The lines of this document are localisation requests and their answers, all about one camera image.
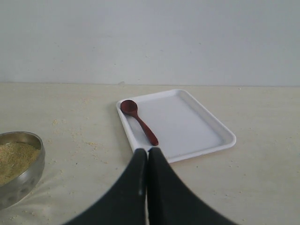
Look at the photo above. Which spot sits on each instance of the yellow millet grains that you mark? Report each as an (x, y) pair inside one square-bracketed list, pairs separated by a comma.
[(15, 158)]

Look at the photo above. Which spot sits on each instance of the metal bowl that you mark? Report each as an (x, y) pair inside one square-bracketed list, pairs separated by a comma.
[(19, 187)]

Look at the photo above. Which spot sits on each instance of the white rectangular plastic tray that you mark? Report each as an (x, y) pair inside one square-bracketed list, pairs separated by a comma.
[(183, 126)]

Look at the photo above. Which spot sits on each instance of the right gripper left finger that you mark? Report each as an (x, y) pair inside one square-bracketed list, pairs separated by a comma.
[(124, 202)]

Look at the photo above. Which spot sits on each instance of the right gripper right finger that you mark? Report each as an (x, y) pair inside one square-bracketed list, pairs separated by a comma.
[(171, 202)]

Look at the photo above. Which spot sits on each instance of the dark red wooden spoon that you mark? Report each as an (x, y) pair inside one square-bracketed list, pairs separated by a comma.
[(129, 107)]

